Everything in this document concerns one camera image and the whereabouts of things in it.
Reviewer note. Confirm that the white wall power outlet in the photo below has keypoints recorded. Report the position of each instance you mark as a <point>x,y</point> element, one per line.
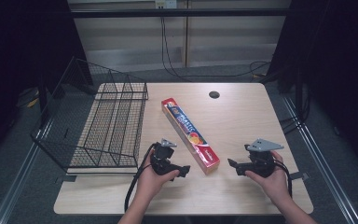
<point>166,3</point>

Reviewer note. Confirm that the person's right hand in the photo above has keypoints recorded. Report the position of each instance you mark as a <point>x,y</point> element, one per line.
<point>273,183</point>

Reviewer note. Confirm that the black tape strip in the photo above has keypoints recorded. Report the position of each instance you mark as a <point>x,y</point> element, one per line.
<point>66,179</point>
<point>299,176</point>

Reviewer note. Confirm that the aluminium floor rail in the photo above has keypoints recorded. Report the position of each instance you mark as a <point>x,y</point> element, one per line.
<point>15,189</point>
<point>323,168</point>

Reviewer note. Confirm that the long red plastic wrap box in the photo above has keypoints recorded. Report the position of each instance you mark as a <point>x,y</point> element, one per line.
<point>189,137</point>

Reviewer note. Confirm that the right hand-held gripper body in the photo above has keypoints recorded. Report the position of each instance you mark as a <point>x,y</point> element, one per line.
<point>261,161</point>

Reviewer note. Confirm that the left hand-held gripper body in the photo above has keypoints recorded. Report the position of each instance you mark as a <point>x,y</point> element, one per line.
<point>161,157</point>

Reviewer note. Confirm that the black round table grommet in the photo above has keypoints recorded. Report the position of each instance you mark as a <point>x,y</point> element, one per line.
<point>214,94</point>

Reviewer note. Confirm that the person's left hand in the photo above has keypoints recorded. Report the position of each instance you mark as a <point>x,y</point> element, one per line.
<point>151,182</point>

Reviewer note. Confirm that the black horizontal metal bar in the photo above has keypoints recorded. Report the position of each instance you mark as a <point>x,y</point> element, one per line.
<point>180,12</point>

